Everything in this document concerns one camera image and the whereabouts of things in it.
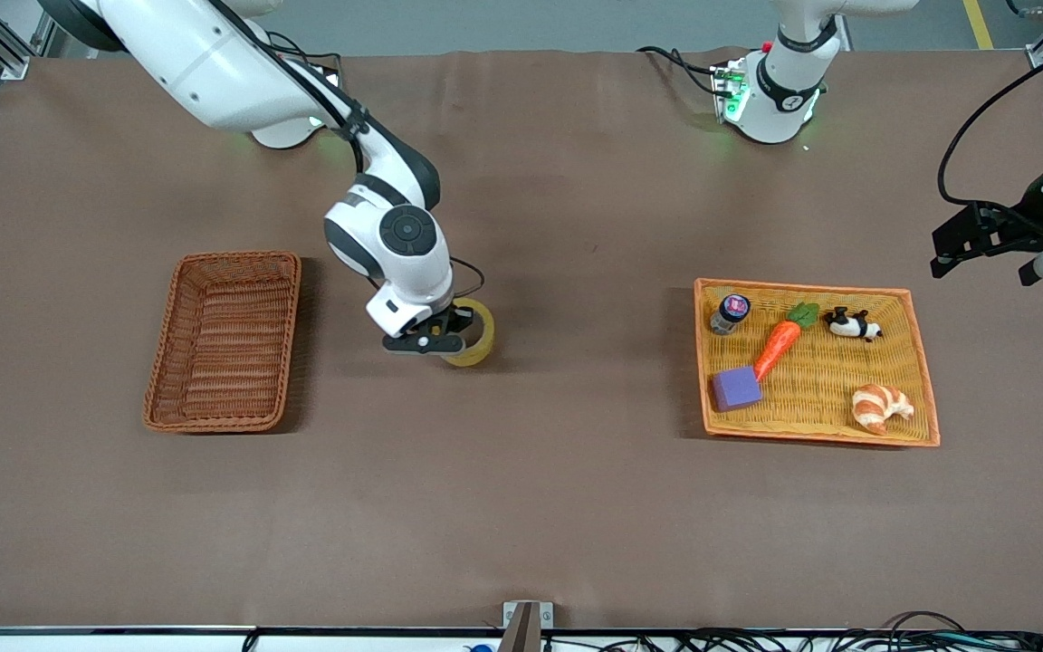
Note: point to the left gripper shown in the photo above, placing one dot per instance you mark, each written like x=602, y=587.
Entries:
x=1007, y=228

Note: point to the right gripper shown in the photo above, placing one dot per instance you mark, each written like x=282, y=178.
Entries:
x=459, y=320

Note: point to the yellow clear tape roll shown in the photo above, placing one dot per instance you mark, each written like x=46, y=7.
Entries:
x=483, y=340

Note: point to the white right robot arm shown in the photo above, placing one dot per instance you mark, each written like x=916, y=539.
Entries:
x=214, y=63

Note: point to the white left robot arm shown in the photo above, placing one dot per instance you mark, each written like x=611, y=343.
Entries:
x=779, y=91

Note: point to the brown woven deep basket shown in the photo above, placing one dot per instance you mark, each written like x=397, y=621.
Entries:
x=227, y=344

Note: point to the orange flat woven basket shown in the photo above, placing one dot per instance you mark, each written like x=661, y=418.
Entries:
x=820, y=389

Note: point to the black white panda toy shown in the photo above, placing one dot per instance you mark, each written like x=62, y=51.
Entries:
x=850, y=324

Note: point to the toy croissant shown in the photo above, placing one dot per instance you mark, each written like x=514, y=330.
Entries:
x=879, y=406

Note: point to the orange toy carrot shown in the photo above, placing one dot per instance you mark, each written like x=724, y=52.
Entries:
x=777, y=349

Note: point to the small dark jar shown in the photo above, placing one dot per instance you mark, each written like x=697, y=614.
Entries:
x=730, y=312

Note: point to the purple foam block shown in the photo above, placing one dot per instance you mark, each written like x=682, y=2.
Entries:
x=736, y=389

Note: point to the metal table edge bracket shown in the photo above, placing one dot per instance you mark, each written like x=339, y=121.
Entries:
x=527, y=625

